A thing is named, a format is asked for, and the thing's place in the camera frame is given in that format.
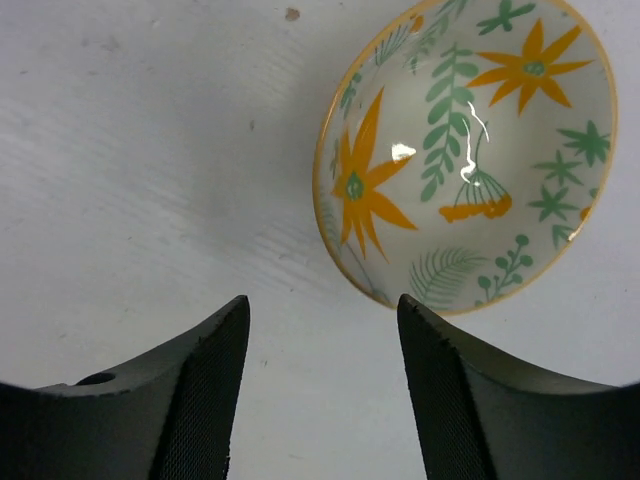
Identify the floral patterned white bowl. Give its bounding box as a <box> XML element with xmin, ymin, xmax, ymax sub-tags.
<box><xmin>312</xmin><ymin>1</ymin><xmax>618</xmax><ymax>315</ymax></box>

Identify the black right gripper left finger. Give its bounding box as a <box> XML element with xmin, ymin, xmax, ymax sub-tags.
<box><xmin>1</xmin><ymin>295</ymin><xmax>249</xmax><ymax>479</ymax></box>

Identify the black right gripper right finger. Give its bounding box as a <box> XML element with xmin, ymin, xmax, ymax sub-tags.
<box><xmin>397</xmin><ymin>294</ymin><xmax>639</xmax><ymax>480</ymax></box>

